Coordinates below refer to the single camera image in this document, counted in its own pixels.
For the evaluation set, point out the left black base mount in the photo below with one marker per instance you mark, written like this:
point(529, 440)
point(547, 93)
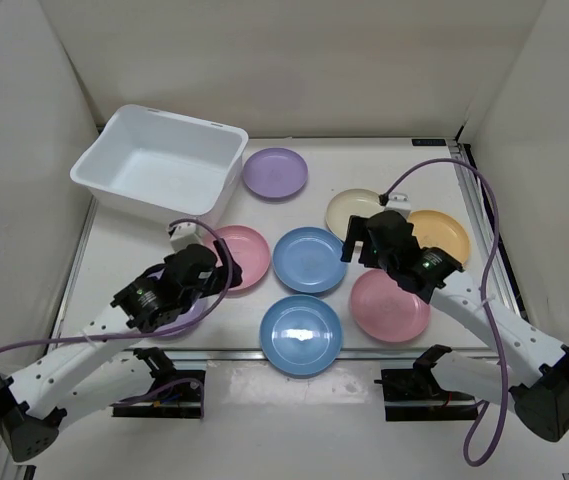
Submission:
point(175, 393)

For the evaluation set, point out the cream plate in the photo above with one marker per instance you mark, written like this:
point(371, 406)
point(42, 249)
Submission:
point(358, 202)

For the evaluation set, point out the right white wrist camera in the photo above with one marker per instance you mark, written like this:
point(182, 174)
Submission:
point(397, 202)

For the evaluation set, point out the yellow orange plate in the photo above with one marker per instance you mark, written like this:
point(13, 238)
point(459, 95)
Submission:
point(436, 229)

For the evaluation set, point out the pink plate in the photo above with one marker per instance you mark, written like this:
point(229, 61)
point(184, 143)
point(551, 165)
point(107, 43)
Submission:
point(250, 251)
point(386, 312)

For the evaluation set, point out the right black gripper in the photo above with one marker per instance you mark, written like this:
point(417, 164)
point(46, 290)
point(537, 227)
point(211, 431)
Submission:
point(358, 232)

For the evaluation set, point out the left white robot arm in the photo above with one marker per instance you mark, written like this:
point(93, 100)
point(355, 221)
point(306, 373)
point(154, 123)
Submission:
point(105, 366)

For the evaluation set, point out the purple plate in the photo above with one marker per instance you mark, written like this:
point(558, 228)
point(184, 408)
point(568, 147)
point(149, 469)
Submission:
point(275, 173)
point(175, 327)

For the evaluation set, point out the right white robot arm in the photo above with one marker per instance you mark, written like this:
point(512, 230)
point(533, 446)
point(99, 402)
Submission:
point(531, 377)

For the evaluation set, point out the white plastic bin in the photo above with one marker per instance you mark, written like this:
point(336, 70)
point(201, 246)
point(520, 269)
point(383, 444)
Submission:
point(163, 166)

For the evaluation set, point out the blue plate front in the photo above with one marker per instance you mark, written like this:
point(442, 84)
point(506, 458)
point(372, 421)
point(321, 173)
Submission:
point(301, 336)

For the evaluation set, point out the blue plate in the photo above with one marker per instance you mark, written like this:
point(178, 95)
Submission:
point(308, 260)
point(301, 336)

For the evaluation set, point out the front aluminium rail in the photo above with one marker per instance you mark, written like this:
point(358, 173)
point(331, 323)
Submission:
point(345, 354)

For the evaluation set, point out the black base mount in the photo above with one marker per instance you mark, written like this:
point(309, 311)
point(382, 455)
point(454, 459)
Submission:
point(175, 393)
point(410, 393)

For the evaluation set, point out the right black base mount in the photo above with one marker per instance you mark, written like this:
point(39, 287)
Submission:
point(410, 393)

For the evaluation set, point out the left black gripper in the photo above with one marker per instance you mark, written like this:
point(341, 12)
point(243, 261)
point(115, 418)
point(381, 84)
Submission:
point(222, 270)

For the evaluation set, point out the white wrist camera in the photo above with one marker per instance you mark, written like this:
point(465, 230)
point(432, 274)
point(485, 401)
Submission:
point(397, 202)
point(182, 235)

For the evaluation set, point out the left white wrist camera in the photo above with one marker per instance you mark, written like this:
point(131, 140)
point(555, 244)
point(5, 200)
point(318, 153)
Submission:
point(182, 235)

